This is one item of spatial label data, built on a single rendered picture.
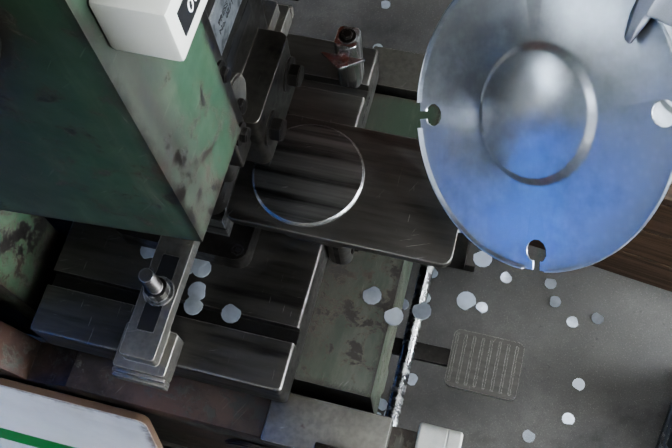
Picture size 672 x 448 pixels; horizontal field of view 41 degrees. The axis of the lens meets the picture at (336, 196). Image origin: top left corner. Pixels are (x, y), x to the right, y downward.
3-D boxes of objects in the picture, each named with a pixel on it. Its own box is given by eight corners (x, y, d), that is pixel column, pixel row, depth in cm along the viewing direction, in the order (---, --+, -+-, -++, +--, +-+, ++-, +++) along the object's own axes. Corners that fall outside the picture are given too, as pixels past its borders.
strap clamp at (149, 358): (215, 250, 104) (196, 215, 95) (167, 391, 97) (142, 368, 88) (166, 239, 105) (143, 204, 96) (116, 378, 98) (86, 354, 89)
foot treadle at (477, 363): (522, 351, 156) (525, 343, 151) (511, 407, 152) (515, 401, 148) (204, 278, 166) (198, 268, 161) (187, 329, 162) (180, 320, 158)
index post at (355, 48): (365, 69, 113) (361, 24, 104) (359, 89, 112) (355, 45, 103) (344, 65, 113) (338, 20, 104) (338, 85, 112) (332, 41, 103)
